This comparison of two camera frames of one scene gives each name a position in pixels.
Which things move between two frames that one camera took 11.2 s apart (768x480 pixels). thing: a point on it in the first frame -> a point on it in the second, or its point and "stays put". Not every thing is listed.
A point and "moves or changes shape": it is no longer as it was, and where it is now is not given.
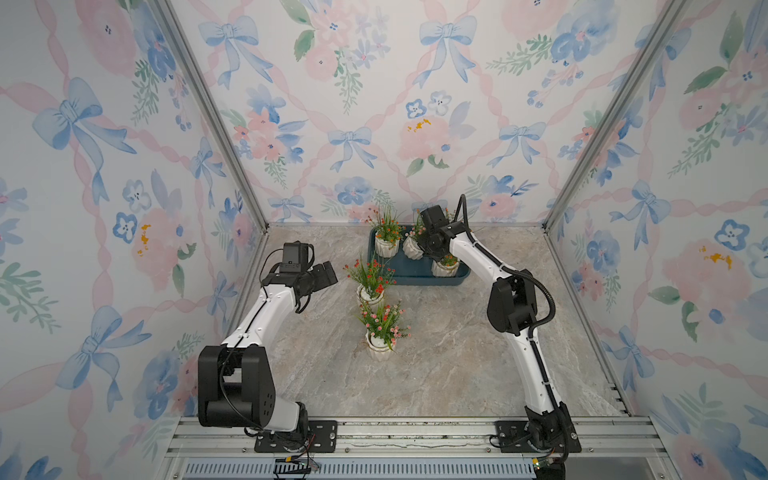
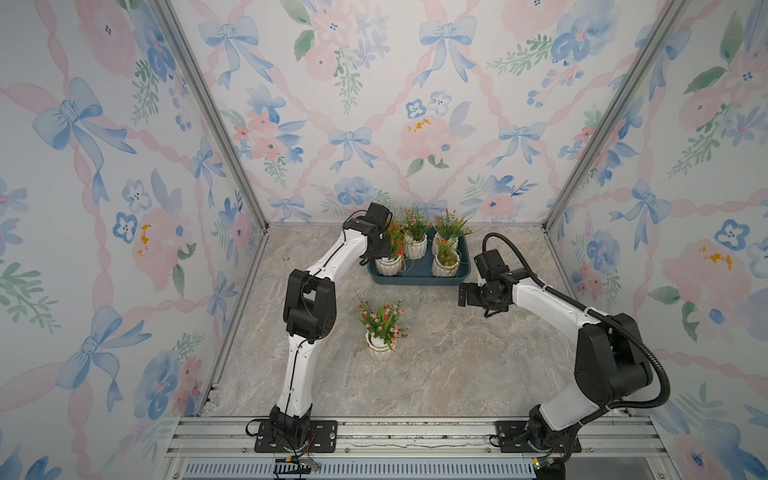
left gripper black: x=323 y=280 -> x=386 y=249
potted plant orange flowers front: x=446 y=266 stays put
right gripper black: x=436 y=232 -> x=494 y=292
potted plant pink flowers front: x=384 y=325 stays put
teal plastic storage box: x=402 y=249 stays put
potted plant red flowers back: x=371 y=277 -> x=394 y=264
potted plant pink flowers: x=411 y=246 moves or changes shape
